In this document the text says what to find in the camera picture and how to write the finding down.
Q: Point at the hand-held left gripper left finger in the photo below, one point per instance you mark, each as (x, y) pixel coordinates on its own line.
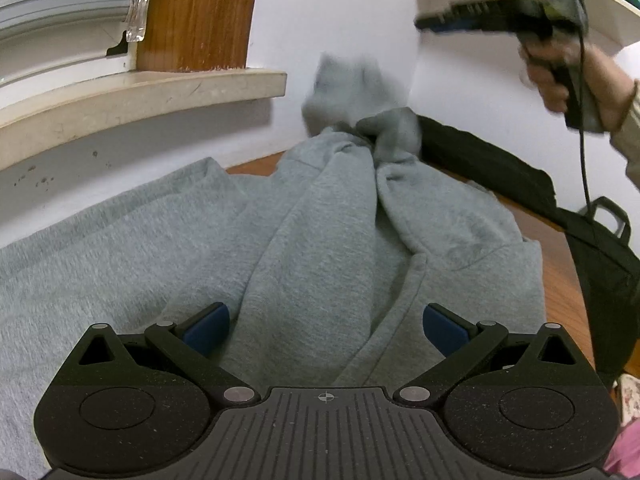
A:
(212, 329)

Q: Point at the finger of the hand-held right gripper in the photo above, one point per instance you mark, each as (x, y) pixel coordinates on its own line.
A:
(490, 6)
(465, 24)

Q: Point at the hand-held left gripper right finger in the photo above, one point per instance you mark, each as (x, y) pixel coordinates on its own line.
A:
(442, 334)

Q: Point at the grey hoodie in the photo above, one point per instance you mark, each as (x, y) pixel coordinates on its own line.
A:
(320, 240)

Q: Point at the person's right forearm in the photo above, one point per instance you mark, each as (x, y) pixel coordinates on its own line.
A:
(631, 135)

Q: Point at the person's right hand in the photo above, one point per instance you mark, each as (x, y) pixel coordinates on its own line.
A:
(607, 85)

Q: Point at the pink floral cloth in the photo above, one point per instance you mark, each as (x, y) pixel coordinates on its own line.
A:
(627, 400)

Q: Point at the beige window sill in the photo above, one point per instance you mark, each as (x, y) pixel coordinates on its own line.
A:
(125, 100)

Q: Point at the white window blind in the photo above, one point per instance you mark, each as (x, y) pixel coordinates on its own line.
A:
(50, 15)

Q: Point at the white wall shelf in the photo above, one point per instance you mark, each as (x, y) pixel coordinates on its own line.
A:
(616, 16)

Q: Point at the wooden window frame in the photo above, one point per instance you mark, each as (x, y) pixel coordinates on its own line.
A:
(200, 15)

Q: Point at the clear plastic bracket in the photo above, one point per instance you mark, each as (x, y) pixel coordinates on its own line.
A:
(137, 15)

